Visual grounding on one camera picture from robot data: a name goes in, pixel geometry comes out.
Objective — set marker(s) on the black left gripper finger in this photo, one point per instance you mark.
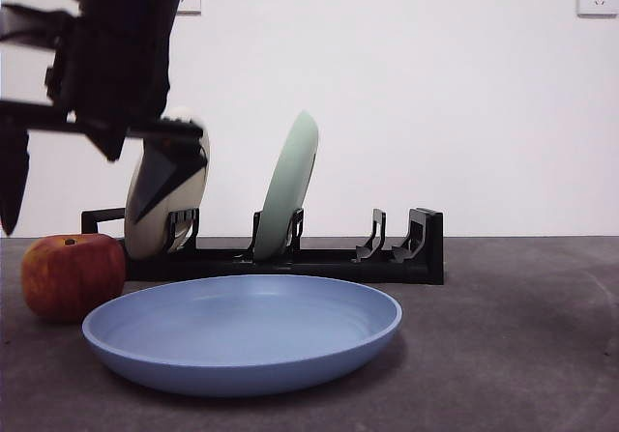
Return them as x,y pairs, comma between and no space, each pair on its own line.
12,176
159,171

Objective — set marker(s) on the red yellow apple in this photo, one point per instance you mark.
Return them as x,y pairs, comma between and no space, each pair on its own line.
67,277

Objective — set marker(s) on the blue plate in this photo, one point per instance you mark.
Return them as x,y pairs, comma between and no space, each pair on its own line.
242,350

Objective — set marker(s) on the cream white plate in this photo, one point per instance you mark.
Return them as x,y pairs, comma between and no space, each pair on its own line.
193,190

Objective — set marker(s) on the pale green plate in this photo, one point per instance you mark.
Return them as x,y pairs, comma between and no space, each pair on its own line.
285,185

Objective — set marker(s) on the black plate rack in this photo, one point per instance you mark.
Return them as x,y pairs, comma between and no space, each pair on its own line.
333,272

